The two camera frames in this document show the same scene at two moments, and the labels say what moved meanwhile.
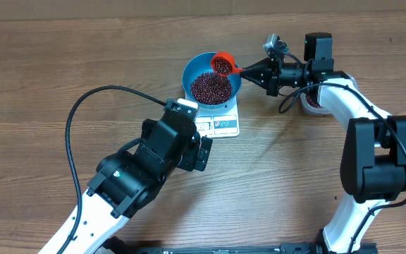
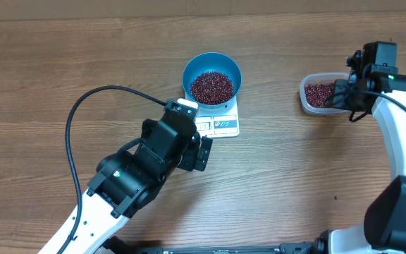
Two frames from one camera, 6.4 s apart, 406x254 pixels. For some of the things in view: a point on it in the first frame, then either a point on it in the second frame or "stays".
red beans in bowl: (211, 88) stays
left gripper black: (191, 161) stays
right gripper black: (269, 75) to (340, 92)
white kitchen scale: (221, 122) stays
